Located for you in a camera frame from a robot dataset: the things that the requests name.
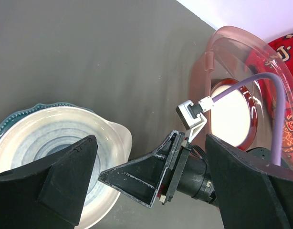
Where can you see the cream white ceramic plate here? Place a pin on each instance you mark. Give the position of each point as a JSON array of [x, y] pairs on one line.
[[50, 130]]

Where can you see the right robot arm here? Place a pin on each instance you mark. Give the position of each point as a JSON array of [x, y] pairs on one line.
[[178, 166]]

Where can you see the red rimmed white plate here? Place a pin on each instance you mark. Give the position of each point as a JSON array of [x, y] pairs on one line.
[[234, 119]]

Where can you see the pink translucent plastic bin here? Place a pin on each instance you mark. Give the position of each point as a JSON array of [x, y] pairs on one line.
[[222, 65]]

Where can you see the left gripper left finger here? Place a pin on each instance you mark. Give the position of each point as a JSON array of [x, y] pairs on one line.
[[48, 193]]

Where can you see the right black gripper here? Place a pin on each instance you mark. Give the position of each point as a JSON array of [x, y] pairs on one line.
[[175, 165]]

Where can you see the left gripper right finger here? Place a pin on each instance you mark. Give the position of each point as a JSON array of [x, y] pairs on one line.
[[252, 193]]

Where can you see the teal scalloped ceramic plate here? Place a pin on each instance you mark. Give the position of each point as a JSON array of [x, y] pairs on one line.
[[15, 117]]

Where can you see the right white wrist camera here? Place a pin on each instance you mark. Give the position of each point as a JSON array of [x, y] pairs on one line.
[[192, 116]]

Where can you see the red cartoon print pillow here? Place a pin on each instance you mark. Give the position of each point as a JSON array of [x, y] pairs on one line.
[[277, 57]]

